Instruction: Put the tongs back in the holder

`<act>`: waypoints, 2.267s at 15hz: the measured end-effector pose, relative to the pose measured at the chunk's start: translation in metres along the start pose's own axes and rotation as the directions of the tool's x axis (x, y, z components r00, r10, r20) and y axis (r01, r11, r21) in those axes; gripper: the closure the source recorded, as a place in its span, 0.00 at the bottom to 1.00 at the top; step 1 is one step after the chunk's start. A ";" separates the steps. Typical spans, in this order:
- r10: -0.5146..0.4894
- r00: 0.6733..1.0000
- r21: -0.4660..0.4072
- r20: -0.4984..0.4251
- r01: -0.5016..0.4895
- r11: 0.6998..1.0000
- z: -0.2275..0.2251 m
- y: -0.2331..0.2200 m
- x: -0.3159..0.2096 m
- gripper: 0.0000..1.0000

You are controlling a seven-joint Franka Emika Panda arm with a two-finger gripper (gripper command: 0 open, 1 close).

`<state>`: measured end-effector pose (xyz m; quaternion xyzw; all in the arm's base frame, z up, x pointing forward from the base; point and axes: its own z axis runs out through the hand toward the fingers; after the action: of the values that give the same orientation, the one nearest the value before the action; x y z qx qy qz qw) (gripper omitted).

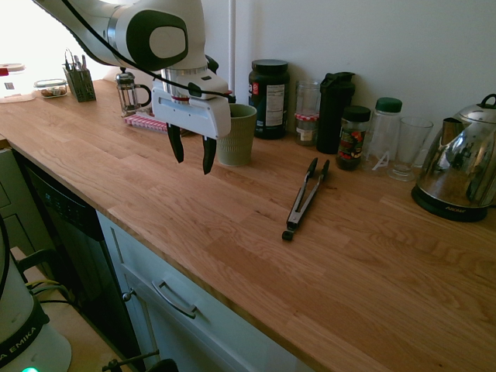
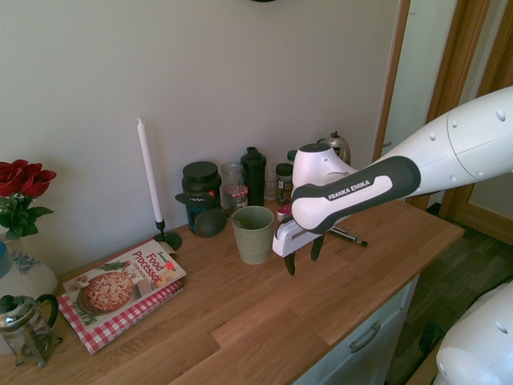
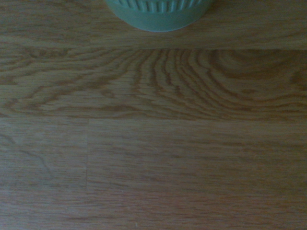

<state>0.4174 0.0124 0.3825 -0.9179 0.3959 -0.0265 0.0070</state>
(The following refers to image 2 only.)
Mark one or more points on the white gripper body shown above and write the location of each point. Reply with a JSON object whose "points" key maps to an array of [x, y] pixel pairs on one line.
{"points": [[286, 240]]}

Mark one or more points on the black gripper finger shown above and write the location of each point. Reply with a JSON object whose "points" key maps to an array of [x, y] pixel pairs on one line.
{"points": [[316, 248], [290, 264]]}

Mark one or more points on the steel tongs with black tips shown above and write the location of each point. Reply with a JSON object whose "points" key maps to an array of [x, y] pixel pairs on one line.
{"points": [[348, 236]]}

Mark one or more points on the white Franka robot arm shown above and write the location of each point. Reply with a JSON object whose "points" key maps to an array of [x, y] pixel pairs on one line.
{"points": [[461, 136]]}

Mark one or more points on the green ribbed utensil holder cup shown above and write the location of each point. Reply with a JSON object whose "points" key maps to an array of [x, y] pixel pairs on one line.
{"points": [[253, 240]]}

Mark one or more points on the black candle holder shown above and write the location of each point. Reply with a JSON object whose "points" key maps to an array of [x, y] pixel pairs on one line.
{"points": [[170, 240]]}

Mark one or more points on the small red lidded container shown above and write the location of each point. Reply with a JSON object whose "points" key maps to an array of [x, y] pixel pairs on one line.
{"points": [[284, 211]]}

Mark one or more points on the metal spoon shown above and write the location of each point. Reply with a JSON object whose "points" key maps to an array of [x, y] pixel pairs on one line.
{"points": [[239, 223]]}

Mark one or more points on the small clear drinking glass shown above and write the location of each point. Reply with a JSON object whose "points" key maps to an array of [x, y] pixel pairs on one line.
{"points": [[271, 185]]}

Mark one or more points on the spice jar with green lid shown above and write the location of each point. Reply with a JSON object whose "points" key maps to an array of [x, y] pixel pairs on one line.
{"points": [[284, 182], [291, 155]]}

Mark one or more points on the jar with red gingham lid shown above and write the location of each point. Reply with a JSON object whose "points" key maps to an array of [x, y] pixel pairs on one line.
{"points": [[236, 196]]}

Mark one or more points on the black shaker bottle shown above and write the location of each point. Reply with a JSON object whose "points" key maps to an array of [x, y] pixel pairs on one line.
{"points": [[253, 180]]}

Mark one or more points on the black oval ladle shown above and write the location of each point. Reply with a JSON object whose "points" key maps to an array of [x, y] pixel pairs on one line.
{"points": [[210, 225]]}

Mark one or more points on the empty clear glass jar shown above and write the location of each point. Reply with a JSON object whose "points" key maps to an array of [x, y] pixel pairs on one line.
{"points": [[232, 174]]}

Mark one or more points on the stainless steel kettle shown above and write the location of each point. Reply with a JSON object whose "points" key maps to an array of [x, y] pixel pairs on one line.
{"points": [[340, 148]]}

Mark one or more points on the black protein powder tub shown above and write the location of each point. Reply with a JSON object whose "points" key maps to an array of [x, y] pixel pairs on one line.
{"points": [[200, 176]]}

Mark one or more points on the white drawer cabinet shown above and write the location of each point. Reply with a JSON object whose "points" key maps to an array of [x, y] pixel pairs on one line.
{"points": [[360, 361]]}

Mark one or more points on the tall white candle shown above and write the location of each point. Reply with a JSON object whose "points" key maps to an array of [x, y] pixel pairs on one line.
{"points": [[149, 168]]}

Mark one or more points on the food processor cookbook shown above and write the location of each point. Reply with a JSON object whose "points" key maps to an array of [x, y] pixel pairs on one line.
{"points": [[120, 284]]}

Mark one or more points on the red gingham book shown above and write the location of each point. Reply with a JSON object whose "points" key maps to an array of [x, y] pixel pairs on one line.
{"points": [[120, 329]]}

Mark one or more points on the white and blue vase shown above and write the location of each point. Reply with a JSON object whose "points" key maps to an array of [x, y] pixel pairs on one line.
{"points": [[28, 272]]}

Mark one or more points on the red roses bouquet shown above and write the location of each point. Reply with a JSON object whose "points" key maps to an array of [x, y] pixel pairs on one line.
{"points": [[20, 176]]}

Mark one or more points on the glass french press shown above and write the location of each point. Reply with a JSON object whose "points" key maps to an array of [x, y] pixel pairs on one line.
{"points": [[24, 329]]}

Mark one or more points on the wooden door frame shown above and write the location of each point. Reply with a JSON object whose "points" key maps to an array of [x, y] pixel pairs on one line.
{"points": [[461, 48]]}

